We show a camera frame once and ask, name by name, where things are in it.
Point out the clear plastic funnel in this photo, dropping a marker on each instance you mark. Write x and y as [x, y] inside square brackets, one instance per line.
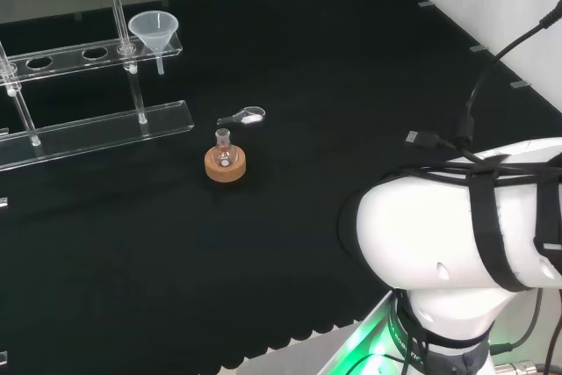
[153, 28]

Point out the small glass round-bottom flask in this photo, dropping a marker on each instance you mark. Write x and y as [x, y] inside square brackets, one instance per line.
[224, 155]

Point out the glass weighing funnel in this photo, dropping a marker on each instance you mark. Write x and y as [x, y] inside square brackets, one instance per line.
[250, 117]

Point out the grey tape strip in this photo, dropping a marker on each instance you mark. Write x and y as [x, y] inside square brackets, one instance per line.
[519, 84]
[425, 4]
[478, 48]

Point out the clear acrylic funnel stand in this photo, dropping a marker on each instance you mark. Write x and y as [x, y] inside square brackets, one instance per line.
[110, 129]

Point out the black bench cloth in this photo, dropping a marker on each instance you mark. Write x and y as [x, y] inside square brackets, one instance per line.
[307, 85]

